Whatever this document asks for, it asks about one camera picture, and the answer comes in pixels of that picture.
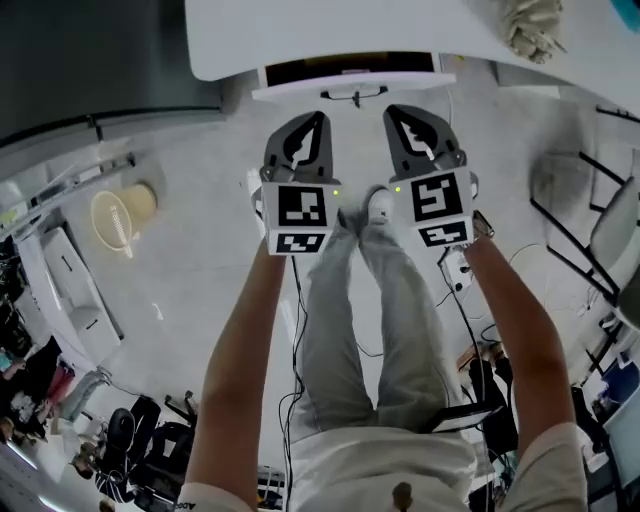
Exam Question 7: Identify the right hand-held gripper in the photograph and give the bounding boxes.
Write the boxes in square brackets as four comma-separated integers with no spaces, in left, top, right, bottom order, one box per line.
[382,103,480,249]

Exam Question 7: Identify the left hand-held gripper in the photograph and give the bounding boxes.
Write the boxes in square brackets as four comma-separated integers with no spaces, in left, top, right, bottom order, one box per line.
[247,110,343,257]

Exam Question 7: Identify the white drawer with black handle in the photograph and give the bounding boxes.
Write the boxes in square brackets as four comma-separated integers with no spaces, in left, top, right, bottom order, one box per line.
[250,50,458,104]

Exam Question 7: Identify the person's left forearm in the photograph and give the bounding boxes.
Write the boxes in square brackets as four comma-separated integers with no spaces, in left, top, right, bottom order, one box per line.
[186,243,302,502]

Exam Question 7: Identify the person's right forearm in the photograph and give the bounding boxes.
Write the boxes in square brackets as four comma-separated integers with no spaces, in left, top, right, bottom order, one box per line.
[461,236,577,452]

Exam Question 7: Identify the white desk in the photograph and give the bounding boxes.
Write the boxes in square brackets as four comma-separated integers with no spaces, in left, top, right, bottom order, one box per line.
[184,0,640,110]

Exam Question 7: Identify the person's right white shoe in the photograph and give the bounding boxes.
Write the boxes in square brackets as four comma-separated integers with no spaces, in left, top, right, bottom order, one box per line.
[366,186,397,225]

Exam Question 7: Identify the beige crumpled cloth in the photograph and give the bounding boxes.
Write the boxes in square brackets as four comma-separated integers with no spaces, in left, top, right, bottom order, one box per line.
[499,0,570,65]

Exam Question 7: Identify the person's grey trousers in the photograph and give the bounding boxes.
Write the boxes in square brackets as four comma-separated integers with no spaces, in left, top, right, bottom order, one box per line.
[288,211,452,442]

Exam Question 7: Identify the beige waste bin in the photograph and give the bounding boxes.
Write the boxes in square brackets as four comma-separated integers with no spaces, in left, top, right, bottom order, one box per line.
[90,181,160,260]

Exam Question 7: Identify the grey metal cabinet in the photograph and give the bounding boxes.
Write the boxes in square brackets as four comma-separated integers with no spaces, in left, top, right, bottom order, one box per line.
[0,0,225,152]

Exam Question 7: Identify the white shelf unit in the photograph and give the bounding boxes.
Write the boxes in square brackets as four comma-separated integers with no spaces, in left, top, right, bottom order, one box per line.
[0,151,137,237]

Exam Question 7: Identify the small black display screen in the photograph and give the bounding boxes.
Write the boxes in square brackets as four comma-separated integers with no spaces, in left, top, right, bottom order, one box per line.
[428,403,505,435]

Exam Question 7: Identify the black office chair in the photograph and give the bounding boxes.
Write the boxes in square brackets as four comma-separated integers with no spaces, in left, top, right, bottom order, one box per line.
[106,393,197,502]

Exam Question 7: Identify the person's white shirt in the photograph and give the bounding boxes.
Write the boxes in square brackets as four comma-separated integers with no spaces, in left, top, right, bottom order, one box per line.
[174,421,590,512]

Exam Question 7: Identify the small white cable box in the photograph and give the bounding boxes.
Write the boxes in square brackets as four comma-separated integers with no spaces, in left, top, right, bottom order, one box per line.
[441,246,475,293]

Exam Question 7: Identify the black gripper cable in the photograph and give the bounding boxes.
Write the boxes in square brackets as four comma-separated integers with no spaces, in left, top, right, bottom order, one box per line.
[278,253,310,512]
[437,258,484,404]

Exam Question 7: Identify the grey chair black frame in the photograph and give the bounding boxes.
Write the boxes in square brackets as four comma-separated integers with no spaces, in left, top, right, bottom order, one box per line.
[528,103,640,332]

